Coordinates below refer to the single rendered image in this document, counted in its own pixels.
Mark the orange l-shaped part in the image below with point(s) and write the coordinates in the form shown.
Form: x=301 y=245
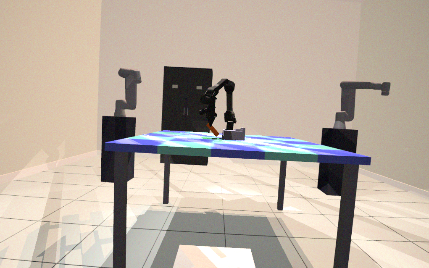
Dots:
x=213 y=130

